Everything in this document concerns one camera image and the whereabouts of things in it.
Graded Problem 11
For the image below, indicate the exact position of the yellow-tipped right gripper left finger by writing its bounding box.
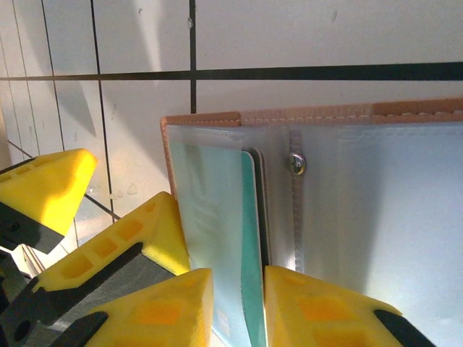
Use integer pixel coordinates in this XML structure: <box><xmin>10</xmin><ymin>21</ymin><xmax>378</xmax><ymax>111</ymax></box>
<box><xmin>50</xmin><ymin>267</ymin><xmax>215</xmax><ymax>347</ymax></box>

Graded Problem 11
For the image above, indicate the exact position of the teal credit card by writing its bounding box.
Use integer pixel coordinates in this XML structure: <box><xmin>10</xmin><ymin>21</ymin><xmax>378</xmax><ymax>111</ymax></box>
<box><xmin>169</xmin><ymin>141</ymin><xmax>268</xmax><ymax>347</ymax></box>

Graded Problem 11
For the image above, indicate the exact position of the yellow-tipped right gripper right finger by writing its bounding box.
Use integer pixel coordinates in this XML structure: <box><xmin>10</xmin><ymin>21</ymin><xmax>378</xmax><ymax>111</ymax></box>
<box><xmin>263</xmin><ymin>265</ymin><xmax>437</xmax><ymax>347</ymax></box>

